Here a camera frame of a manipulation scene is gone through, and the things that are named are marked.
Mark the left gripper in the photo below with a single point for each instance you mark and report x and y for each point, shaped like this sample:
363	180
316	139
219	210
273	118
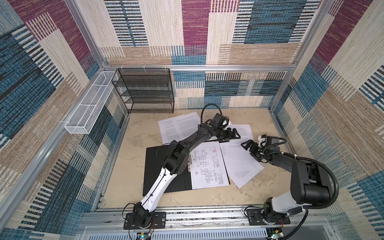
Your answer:
228	136

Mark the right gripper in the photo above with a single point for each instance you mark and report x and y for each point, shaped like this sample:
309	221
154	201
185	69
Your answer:
252	149

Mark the white paper technical drawing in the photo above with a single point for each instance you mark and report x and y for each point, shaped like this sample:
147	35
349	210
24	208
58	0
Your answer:
208	169

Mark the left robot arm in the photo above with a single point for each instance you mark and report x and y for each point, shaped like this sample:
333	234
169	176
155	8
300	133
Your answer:
174	162

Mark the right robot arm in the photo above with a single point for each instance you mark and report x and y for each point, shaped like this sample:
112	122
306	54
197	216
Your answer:
313	185

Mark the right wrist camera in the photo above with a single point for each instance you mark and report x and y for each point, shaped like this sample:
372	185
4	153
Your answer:
265	140

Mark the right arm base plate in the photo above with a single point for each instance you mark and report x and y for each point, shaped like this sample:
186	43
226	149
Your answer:
256	217

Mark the black wire mesh shelf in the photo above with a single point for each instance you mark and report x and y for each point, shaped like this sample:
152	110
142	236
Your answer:
145	90

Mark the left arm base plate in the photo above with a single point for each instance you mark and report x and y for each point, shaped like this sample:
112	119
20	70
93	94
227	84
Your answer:
154	220

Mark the white wire mesh basket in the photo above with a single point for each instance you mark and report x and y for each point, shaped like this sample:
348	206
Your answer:
87	112

